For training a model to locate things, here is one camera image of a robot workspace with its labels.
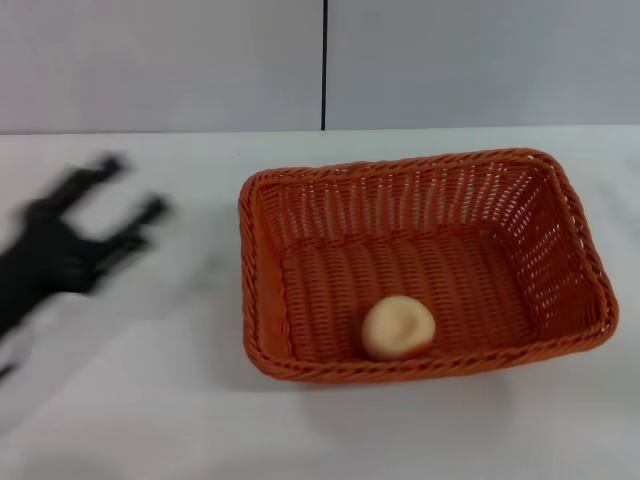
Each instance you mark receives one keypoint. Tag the orange woven plastic basket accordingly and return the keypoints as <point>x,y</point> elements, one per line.
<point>410,260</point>

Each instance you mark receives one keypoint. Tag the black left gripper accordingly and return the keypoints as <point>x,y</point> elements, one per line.
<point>50,250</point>

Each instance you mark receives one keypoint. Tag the round bread bun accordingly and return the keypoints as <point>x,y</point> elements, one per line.
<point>397,327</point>

